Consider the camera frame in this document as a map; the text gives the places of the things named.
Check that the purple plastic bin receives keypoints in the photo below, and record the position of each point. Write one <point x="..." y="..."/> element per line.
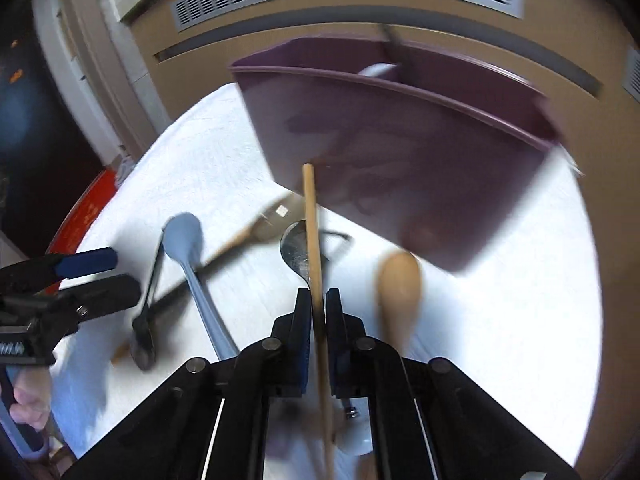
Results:
<point x="400" y="160"/>

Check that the small grey vent grille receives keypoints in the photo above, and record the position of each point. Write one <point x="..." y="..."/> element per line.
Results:
<point x="632" y="75"/>

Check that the wooden chopstick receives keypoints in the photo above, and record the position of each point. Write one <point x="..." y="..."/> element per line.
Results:
<point x="312" y="240"/>

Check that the white spoon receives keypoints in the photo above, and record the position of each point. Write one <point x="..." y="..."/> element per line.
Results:
<point x="377" y="70"/>

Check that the person's left hand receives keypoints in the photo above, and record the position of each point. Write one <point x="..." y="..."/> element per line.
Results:
<point x="31" y="400"/>

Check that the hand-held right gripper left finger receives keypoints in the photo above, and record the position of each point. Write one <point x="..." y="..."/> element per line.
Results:
<point x="301" y="345"/>

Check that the metal spoon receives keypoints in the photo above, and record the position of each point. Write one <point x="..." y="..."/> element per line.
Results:
<point x="295" y="255"/>

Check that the wooden spoon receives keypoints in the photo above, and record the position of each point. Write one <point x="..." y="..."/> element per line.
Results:
<point x="400" y="280"/>

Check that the white door frame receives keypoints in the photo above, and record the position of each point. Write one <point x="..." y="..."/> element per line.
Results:
<point x="65" y="60"/>

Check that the red round tray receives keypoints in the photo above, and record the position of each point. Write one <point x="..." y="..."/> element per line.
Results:
<point x="85" y="210"/>

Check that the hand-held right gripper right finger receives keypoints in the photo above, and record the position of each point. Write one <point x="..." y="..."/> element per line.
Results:
<point x="336" y="347"/>

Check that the light blue plastic spoon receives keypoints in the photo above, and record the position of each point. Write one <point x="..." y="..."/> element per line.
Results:
<point x="182" y="237"/>

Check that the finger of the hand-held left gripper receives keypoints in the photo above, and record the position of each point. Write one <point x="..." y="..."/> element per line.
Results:
<point x="85" y="261"/>
<point x="100" y="295"/>

